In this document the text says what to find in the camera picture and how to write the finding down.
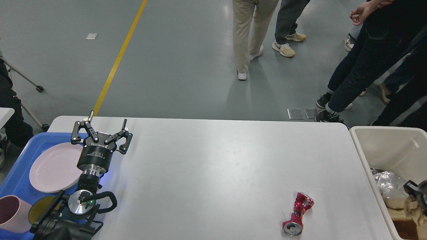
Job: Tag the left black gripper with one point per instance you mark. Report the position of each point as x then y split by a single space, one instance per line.
96 155

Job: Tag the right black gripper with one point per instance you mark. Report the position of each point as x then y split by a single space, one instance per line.
420 191

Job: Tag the aluminium foil tray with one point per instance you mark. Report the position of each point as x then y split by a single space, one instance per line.
390 185

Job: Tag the brown paper ball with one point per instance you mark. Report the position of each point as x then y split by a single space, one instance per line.
414 211

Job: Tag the brown paper bag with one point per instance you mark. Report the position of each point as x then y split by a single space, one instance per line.
404 225

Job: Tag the pink plate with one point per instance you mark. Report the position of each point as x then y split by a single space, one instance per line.
56 168

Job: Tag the dark teal mug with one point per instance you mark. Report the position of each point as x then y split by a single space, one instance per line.
38 208

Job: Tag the pink mug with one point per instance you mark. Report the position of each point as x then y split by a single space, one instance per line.
14 214

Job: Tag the crushed red soda can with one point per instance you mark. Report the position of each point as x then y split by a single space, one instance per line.
294 226

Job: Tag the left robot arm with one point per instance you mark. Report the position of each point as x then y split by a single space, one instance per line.
70 216

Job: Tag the beige plastic bin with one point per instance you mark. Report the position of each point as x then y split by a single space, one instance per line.
400 150

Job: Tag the white rolling chair base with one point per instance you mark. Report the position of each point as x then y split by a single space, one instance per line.
17 78

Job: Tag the blue plastic tray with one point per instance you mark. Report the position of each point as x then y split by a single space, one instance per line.
18 183

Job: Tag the white paper on floor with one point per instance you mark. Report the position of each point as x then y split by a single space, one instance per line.
91 36

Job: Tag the person in blue jeans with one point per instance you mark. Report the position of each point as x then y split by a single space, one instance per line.
413 59

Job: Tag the metal floor socket plate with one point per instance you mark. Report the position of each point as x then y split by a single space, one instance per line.
295 114

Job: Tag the person in light jeans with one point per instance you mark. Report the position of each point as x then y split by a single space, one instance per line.
351 37

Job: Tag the person in dark clothes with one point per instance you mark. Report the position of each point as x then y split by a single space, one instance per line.
388 27

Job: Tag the person in beige trousers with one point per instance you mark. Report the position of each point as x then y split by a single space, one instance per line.
251 19

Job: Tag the person in dark trousers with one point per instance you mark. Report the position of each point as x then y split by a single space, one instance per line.
289 12

